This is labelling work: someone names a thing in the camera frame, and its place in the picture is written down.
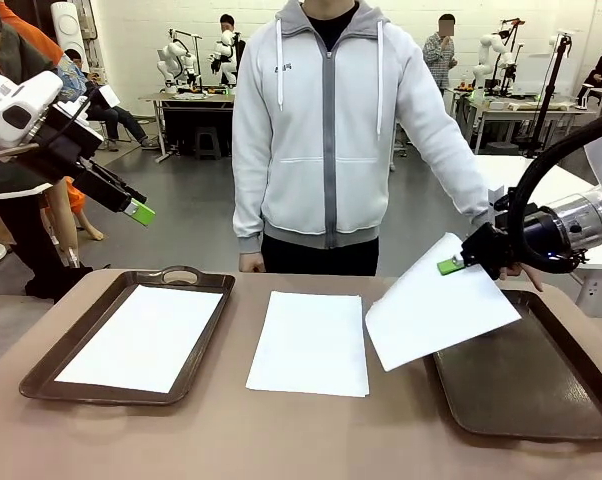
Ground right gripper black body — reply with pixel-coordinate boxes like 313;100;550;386
503;209;577;274

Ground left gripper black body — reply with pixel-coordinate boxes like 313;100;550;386
28;107;105;180

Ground white A4 paper sheet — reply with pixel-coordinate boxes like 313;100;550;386
245;290;371;399
54;283;225;395
364;231;524;373

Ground person's left forearm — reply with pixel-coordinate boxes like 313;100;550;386
420;114;493;231

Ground person's right forearm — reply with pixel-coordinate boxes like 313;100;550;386
231;149;267;254

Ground person's left hand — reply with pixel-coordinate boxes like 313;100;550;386
499;260;546;294

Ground person's right hand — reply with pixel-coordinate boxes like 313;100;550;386
238;249;267;274

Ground seated person with phone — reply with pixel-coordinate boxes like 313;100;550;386
63;48;160;151

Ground blue patterned jacket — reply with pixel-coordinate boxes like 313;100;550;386
55;53;90;104

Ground background desk with black panel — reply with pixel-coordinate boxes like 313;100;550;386
137;89;237;164

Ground bystander in olive jacket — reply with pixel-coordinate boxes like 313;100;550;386
0;0;95;301

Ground black stool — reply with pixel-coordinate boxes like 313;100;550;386
194;126;222;161

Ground white tower appliance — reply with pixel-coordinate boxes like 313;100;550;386
49;1;90;66

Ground white background desk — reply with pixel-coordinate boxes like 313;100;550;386
443;85;598;155

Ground person's black trousers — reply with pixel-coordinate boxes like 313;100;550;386
260;234;381;276

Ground black tripod pole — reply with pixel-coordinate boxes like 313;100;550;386
524;30;575;160

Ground dark brown plastic tray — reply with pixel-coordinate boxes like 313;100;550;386
423;288;602;442
18;264;236;407

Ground person in grey hoodie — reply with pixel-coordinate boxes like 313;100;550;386
230;0;492;254

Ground background person in plaid shirt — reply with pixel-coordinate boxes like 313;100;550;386
422;13;460;99

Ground person's black undershirt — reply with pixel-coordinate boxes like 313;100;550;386
305;0;361;51

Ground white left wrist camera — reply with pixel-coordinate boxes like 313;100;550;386
55;98;91;122

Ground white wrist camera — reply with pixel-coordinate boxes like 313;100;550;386
55;98;91;122
487;184;513;211

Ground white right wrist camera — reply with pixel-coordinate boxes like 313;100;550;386
487;184;513;211

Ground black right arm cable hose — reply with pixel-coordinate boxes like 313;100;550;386
509;110;602;274

